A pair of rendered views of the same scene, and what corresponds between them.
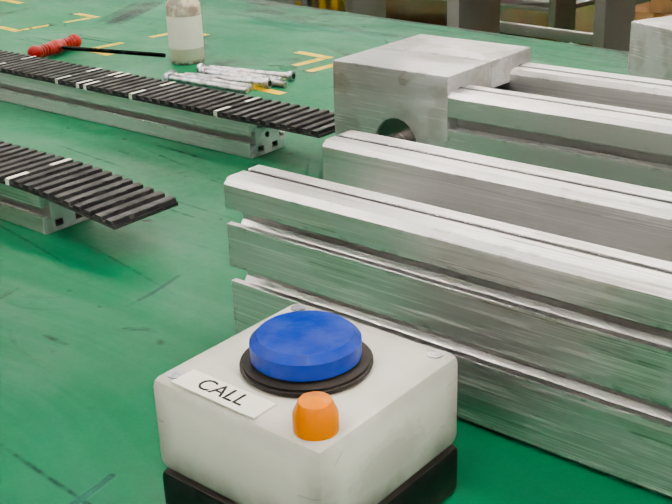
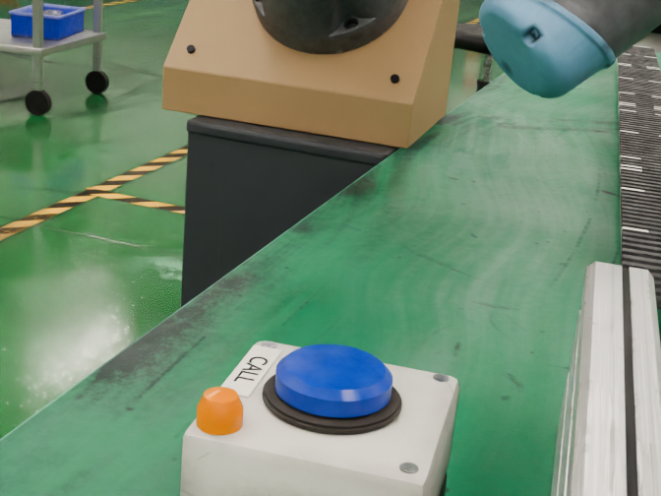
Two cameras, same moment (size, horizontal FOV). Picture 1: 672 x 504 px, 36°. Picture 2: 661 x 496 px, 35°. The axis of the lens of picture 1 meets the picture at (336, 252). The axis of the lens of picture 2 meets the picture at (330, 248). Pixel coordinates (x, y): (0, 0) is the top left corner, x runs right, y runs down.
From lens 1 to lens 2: 0.32 m
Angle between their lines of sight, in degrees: 58
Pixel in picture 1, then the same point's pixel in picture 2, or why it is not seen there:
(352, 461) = (223, 473)
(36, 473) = not seen: hidden behind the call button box
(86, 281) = (567, 335)
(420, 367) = (373, 463)
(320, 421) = (202, 409)
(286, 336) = (317, 357)
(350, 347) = (328, 395)
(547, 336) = not seen: outside the picture
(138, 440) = not seen: hidden behind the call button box
